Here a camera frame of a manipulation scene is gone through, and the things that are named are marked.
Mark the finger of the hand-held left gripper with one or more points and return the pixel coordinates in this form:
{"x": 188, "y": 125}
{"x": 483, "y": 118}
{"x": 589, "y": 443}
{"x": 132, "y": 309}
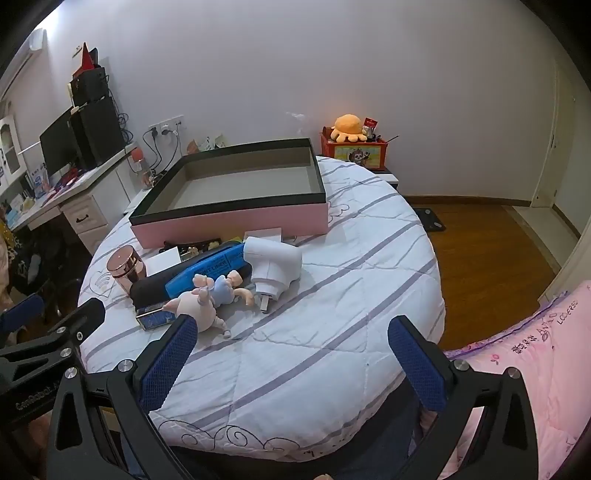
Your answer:
{"x": 23, "y": 311}
{"x": 87, "y": 316}

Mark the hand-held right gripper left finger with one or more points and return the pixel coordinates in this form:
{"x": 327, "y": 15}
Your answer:
{"x": 168, "y": 364}

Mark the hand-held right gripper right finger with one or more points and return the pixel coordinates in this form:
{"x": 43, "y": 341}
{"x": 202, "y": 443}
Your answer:
{"x": 418, "y": 364}

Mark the small blue gold box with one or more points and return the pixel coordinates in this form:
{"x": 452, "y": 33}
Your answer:
{"x": 152, "y": 319}

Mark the rose gold jar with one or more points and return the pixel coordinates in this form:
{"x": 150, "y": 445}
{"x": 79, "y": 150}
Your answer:
{"x": 127, "y": 272}

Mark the pig doll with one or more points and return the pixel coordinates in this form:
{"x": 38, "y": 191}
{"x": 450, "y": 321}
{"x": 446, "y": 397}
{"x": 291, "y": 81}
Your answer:
{"x": 194, "y": 304}

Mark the black glasses case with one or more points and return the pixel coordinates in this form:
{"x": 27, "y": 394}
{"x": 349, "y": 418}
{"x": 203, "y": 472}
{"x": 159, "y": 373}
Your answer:
{"x": 147, "y": 288}

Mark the small white box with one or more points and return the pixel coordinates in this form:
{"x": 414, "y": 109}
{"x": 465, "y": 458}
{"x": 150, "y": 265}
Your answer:
{"x": 161, "y": 263}

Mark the blue highlighter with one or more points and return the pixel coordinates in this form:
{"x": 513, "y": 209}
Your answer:
{"x": 207, "y": 267}

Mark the white plug adapter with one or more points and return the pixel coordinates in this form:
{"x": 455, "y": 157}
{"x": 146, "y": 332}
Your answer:
{"x": 272, "y": 258}

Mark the pink box with black rim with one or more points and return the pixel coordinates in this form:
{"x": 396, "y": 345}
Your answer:
{"x": 231, "y": 221}

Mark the white desk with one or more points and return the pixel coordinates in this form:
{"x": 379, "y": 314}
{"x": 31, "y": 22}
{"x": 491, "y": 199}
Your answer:
{"x": 87, "y": 207}

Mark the pink printed blanket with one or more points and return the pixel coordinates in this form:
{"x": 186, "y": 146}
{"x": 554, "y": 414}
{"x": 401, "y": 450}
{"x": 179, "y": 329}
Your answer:
{"x": 531, "y": 369}

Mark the blue white box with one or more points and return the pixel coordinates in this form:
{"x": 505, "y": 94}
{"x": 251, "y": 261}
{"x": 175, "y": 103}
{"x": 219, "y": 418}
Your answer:
{"x": 39, "y": 180}

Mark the red booklets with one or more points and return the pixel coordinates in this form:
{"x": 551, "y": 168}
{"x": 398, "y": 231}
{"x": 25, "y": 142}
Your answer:
{"x": 68, "y": 179}

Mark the black floor scale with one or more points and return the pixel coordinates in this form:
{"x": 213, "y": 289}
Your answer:
{"x": 430, "y": 219}

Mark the clear bottle with red cap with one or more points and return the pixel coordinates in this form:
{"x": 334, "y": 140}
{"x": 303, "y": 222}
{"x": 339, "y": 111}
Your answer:
{"x": 139, "y": 164}

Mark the white glass door cabinet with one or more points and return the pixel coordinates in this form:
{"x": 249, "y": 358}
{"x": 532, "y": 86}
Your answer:
{"x": 9, "y": 147}

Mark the black monitor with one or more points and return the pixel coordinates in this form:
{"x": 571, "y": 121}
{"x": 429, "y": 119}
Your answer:
{"x": 57, "y": 143}

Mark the black speaker tower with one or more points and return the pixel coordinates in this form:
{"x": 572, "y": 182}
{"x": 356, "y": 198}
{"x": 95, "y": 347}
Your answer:
{"x": 99, "y": 129}

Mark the dark top low cabinet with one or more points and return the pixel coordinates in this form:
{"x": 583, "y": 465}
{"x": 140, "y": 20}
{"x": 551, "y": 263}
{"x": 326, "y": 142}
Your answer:
{"x": 385, "y": 176}

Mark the red snack bag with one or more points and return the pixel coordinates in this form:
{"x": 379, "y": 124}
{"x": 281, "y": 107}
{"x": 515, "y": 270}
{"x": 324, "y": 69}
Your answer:
{"x": 194, "y": 146}

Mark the white green snack bag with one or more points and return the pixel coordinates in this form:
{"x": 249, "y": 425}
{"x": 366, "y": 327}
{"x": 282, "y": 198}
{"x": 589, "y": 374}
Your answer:
{"x": 216, "y": 142}

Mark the red storage box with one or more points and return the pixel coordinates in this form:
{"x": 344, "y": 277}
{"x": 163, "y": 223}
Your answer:
{"x": 355, "y": 154}

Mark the black speaker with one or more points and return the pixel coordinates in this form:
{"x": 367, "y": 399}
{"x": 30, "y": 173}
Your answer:
{"x": 90, "y": 87}

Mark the red card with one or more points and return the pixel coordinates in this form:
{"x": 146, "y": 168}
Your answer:
{"x": 370, "y": 124}

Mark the orange plush octopus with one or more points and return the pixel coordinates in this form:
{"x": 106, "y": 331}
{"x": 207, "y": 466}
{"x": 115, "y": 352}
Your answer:
{"x": 349, "y": 127}

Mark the red triangular pennant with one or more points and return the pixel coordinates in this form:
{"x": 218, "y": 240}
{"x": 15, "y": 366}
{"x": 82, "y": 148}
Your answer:
{"x": 85, "y": 57}

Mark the white door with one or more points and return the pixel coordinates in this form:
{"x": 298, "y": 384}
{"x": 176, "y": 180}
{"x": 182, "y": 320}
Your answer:
{"x": 554, "y": 138}

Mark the white air conditioner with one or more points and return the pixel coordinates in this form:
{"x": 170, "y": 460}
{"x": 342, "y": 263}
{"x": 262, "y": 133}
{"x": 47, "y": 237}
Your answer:
{"x": 37, "y": 41}

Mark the white wall socket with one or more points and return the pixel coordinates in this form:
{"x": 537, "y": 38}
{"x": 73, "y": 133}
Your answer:
{"x": 166, "y": 124}

